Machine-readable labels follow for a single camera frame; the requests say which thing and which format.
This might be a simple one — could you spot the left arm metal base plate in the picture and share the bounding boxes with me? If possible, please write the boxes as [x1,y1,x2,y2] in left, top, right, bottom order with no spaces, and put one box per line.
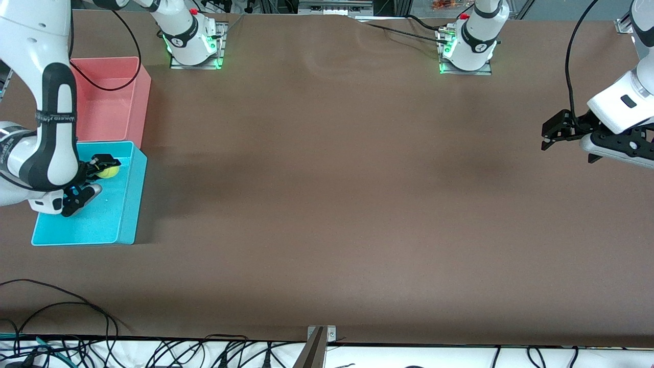
[438,28,493,76]

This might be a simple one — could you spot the black cable to arm base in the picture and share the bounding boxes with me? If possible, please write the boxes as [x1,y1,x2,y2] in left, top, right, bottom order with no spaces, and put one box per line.
[365,22,449,45]
[405,14,448,32]

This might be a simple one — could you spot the black right arm cable loop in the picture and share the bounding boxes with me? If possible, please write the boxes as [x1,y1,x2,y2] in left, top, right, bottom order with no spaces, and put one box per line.
[72,6,142,93]

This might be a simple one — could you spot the pink plastic bin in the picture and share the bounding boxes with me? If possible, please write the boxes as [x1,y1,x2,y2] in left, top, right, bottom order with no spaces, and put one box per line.
[69,57,152,143]

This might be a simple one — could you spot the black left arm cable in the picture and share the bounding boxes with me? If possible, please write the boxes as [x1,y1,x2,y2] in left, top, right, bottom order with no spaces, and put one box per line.
[564,0,599,122]

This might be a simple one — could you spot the thin grey cable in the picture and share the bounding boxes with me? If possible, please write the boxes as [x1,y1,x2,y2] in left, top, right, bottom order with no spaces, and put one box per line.
[217,13,247,39]

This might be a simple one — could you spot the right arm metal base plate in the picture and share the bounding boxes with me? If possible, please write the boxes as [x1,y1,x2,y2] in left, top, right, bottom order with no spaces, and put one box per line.
[170,20,226,70]

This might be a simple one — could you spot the silver table edge bracket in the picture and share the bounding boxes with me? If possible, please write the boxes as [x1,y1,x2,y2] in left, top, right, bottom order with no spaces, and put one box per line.
[307,325,338,343]

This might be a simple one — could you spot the grey power strip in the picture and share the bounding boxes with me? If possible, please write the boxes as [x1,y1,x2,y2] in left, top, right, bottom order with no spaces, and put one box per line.
[298,0,375,16]

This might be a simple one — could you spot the teal cable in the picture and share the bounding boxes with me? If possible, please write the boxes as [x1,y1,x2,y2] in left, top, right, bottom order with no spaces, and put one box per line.
[0,334,69,366]

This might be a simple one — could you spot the grey metal bar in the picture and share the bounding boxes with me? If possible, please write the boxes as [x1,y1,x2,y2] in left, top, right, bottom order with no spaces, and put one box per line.
[292,327,328,368]

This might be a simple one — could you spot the blue plastic bin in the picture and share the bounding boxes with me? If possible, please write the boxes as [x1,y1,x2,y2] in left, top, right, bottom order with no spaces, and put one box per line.
[31,141,148,247]

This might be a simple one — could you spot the black cable on table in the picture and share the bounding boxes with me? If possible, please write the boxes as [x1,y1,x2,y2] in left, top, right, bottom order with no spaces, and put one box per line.
[10,302,121,339]
[0,279,113,338]

